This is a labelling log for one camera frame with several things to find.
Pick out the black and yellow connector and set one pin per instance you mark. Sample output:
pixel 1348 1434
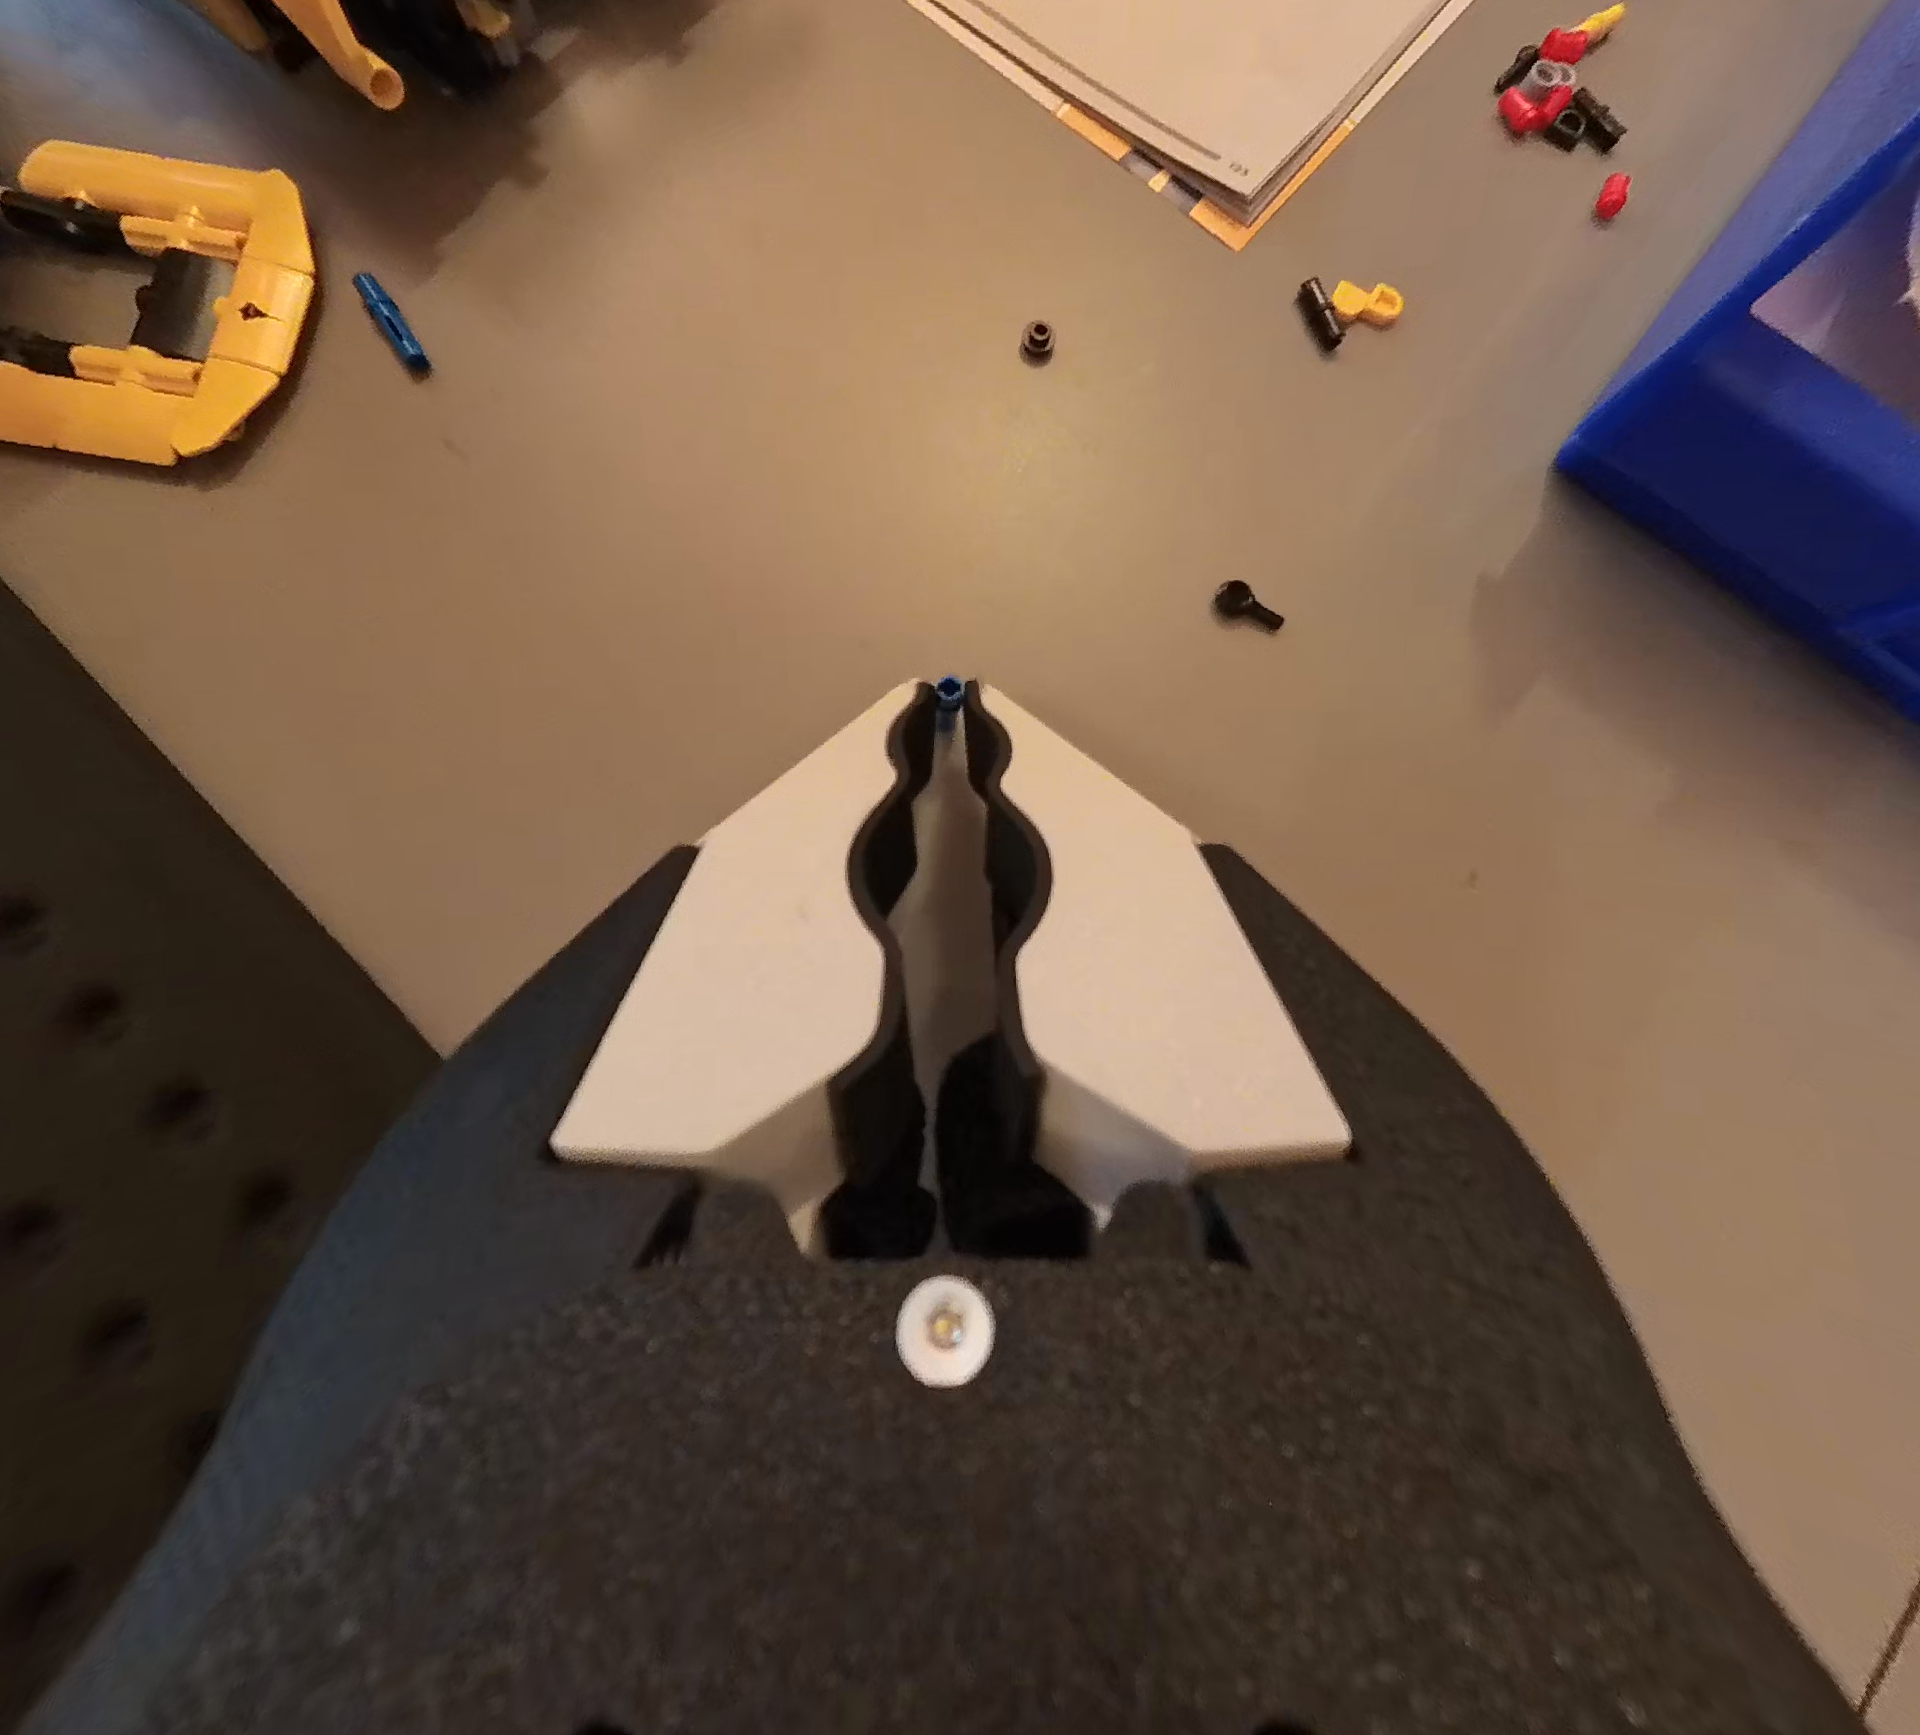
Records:
pixel 1364 301

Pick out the small black round bushing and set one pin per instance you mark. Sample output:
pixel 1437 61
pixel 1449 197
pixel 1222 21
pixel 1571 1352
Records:
pixel 1038 342

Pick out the blue connector pin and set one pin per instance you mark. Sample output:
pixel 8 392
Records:
pixel 393 325
pixel 949 692

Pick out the grey bushing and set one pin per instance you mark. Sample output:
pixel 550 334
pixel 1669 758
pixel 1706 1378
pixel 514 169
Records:
pixel 1551 81

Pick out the red and yellow connector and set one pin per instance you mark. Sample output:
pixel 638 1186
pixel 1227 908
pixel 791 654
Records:
pixel 1569 43

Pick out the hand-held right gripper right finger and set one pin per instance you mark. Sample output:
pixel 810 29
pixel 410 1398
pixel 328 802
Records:
pixel 1171 1000

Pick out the black ball pin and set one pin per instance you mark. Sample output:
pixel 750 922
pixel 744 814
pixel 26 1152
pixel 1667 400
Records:
pixel 1239 598

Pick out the black perforated board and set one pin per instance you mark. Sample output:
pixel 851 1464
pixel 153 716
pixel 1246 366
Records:
pixel 121 1016

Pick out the blue plastic bin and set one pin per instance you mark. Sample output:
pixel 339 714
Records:
pixel 1725 444

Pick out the grey desk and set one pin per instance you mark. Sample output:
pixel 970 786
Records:
pixel 900 490

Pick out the black connector pin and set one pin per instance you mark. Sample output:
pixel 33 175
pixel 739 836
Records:
pixel 1515 71
pixel 1598 123

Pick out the yellow U-shaped brick assembly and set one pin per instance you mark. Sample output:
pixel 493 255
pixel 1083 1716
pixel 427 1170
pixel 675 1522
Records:
pixel 255 221

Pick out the red bushing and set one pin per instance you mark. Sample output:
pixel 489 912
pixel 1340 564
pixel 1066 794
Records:
pixel 1613 197

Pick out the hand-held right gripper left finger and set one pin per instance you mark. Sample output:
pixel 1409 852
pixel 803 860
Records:
pixel 750 1000

